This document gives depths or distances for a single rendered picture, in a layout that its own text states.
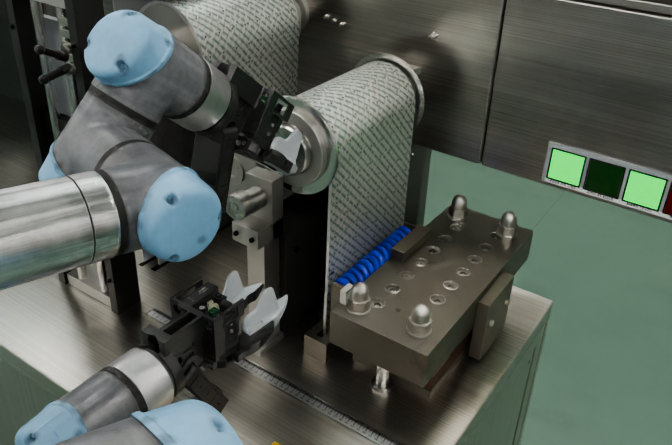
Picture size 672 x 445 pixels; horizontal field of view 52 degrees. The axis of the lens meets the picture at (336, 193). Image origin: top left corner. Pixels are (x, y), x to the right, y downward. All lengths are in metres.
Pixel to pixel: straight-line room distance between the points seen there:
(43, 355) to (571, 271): 2.33
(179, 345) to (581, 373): 1.96
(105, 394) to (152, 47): 0.35
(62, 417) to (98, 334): 0.49
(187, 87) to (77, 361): 0.59
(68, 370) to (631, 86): 0.94
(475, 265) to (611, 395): 1.47
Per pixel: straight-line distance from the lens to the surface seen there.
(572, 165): 1.16
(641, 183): 1.14
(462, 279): 1.12
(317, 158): 0.95
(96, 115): 0.70
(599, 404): 2.52
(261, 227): 1.01
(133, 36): 0.68
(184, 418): 0.44
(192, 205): 0.58
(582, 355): 2.68
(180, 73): 0.71
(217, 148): 0.81
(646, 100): 1.10
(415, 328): 0.99
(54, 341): 1.24
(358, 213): 1.08
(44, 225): 0.56
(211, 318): 0.81
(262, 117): 0.83
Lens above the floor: 1.68
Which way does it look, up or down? 29 degrees down
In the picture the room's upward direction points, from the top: 2 degrees clockwise
